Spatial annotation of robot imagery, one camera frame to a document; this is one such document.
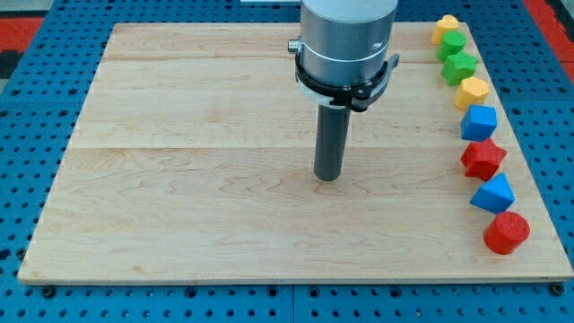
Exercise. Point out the green cylinder block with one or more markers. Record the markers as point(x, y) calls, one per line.
point(452, 43)

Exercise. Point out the yellow hexagon block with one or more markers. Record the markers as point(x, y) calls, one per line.
point(471, 90)

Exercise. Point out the red cylinder block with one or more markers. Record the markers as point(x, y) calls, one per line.
point(507, 231)

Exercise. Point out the red star block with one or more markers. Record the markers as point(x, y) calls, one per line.
point(482, 159)

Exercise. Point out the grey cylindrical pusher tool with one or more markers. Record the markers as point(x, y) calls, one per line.
point(332, 127)

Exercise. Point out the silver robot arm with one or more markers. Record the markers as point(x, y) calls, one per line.
point(343, 42)

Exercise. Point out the yellow heart block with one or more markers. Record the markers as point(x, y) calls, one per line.
point(446, 23)

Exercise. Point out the blue cube block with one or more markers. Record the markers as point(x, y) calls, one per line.
point(478, 123)

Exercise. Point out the green star block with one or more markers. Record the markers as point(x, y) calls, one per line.
point(458, 67)

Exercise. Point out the wooden board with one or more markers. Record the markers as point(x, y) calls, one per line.
point(191, 162)

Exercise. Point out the blue triangle block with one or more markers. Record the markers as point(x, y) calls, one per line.
point(495, 195)

